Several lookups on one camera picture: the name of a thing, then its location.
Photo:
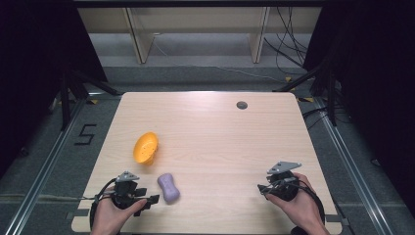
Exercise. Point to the orange perforated soap dish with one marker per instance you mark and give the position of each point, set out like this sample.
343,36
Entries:
145,148

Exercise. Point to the person's left hand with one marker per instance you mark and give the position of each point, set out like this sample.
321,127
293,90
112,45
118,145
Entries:
112,215

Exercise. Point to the person's right hand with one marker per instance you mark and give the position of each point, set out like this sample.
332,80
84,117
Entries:
301,205

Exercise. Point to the black curtain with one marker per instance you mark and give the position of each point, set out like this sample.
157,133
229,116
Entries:
375,65
36,65

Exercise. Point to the purple soap bar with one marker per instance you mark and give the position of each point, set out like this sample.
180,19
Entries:
168,188

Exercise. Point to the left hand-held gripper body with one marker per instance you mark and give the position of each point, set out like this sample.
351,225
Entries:
123,192

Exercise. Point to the aluminium floor rail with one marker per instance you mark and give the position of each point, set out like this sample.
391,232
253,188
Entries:
42,173
352,169

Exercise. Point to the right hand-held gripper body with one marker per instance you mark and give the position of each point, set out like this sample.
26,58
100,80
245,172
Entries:
283,186

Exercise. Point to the black metal stand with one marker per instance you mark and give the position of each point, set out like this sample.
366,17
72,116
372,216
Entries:
66,98
332,98

